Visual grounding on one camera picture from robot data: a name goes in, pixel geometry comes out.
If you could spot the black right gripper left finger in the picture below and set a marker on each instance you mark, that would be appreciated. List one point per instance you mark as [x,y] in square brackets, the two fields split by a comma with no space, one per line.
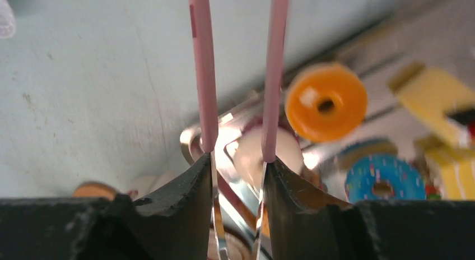
[172,222]

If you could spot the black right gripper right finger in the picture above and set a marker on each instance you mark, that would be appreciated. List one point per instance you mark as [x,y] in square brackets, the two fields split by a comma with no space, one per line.
[307,223]

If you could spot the pink-tipped metal tongs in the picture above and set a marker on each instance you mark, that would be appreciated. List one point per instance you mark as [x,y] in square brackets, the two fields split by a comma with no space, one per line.
[200,16]

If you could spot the orange glazed donut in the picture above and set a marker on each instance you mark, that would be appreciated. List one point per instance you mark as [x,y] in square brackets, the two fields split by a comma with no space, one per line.
[325,102]

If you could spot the white glazed donut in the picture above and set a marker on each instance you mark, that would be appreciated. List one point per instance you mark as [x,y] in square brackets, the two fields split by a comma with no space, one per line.
[248,159]

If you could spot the small wooden coaster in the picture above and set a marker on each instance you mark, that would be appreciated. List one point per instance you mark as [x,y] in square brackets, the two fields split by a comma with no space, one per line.
[95,189]

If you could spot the blue sprinkled donut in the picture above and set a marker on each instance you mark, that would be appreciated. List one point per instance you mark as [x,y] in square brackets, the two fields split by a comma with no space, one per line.
[373,171]

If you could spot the yellow layered cake slice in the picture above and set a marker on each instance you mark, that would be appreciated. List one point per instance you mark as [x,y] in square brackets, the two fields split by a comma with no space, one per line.
[450,169]

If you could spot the yellow swirl roll cake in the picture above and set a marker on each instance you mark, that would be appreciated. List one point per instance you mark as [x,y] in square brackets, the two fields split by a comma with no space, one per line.
[437,99]

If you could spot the stainless steel tray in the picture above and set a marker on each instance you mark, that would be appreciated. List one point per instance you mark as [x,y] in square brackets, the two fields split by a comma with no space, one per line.
[438,33]

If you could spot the white three-tier dessert stand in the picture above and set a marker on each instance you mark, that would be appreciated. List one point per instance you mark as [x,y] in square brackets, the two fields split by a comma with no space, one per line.
[8,23]

